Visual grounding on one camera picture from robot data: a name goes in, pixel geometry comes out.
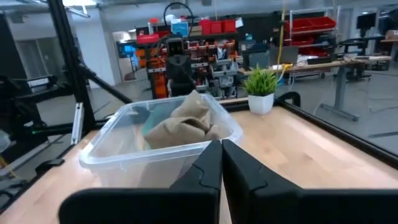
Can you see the metal shelf red bins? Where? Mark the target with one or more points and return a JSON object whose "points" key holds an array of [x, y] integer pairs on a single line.
{"points": [[311, 25]]}

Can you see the black monitor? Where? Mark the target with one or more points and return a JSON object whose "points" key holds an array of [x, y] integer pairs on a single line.
{"points": [[366, 21]]}

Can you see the clear plastic bin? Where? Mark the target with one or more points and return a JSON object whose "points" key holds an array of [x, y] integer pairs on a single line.
{"points": [[124, 174]]}

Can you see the tan baseball cap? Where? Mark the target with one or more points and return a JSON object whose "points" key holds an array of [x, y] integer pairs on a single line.
{"points": [[192, 107]]}

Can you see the dark green baseball cap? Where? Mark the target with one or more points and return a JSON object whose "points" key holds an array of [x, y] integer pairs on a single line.
{"points": [[140, 114]]}

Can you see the wooden desk grey legs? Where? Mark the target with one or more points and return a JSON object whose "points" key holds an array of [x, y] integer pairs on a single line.
{"points": [[340, 90]]}

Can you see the teal plastic bin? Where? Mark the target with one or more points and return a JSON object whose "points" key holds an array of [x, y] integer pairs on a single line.
{"points": [[155, 116]]}

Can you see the grey laptop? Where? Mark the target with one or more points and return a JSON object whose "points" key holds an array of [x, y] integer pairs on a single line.
{"points": [[284, 55]]}

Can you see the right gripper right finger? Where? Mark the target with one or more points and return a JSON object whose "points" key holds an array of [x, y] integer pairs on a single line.
{"points": [[295, 207]]}

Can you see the blue box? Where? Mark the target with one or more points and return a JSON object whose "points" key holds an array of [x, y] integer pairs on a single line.
{"points": [[180, 28]]}

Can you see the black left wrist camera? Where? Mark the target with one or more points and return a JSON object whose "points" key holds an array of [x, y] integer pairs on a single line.
{"points": [[175, 46]]}

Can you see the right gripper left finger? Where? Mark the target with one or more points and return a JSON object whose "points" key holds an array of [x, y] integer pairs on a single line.
{"points": [[140, 207]]}

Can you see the red storage bin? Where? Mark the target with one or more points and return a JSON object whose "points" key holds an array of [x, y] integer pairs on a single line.
{"points": [[216, 27], [229, 25], [205, 27]]}

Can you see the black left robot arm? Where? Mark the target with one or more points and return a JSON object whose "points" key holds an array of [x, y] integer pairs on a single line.
{"points": [[183, 88]]}

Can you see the grey folded cloth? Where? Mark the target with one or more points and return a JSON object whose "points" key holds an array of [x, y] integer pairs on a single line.
{"points": [[174, 133]]}

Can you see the green plant white pot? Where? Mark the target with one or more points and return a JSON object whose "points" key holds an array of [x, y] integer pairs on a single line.
{"points": [[260, 104]]}

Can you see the storage rack with bins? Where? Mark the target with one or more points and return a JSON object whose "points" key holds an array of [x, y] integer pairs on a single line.
{"points": [[214, 62]]}

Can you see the silver metal bracket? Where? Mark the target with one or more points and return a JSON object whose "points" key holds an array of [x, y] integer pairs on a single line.
{"points": [[77, 124]]}

